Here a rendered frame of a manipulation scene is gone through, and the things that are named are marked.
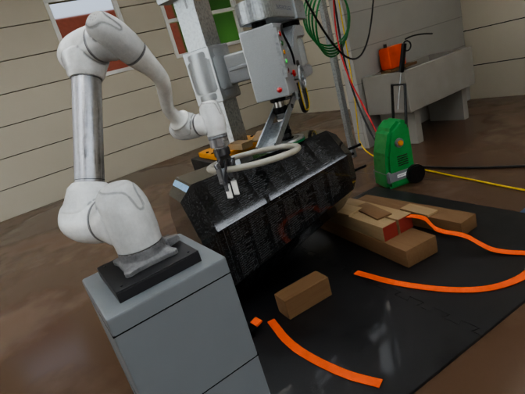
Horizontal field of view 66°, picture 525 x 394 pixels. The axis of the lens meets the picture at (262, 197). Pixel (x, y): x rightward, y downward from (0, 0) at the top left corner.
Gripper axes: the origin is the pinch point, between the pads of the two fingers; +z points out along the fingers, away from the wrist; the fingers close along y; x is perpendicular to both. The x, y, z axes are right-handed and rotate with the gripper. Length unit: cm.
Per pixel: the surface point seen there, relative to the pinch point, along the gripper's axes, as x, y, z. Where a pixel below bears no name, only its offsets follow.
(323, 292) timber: -12, 39, 75
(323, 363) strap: -32, -7, 83
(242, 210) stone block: 18.6, 25.3, 19.1
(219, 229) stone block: 23.8, 8.9, 23.4
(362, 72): 58, 353, -38
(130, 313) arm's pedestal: -21, -81, 12
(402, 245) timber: -46, 83, 66
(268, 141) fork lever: 11, 55, -13
